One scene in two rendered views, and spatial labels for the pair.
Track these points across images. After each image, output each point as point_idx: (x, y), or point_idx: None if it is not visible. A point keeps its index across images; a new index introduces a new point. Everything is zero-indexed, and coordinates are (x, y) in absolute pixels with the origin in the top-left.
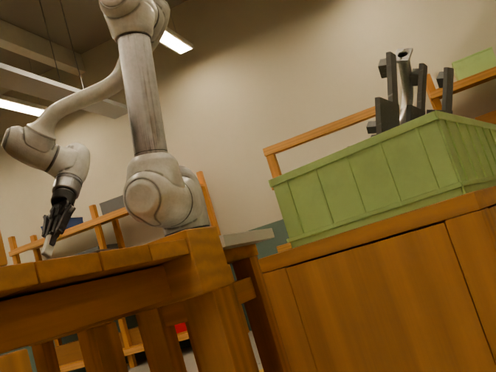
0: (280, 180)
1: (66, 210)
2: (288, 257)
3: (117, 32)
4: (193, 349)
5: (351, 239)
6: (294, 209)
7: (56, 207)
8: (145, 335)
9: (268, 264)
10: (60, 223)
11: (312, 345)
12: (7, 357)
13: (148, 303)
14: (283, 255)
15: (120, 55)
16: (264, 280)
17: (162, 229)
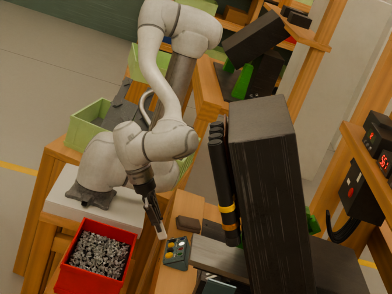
0: (184, 162)
1: (156, 196)
2: (172, 195)
3: (200, 57)
4: (43, 274)
5: (181, 184)
6: (179, 174)
7: (154, 195)
8: None
9: (169, 200)
10: (159, 208)
11: None
12: None
13: None
14: (172, 195)
15: (191, 72)
16: (165, 208)
17: (105, 186)
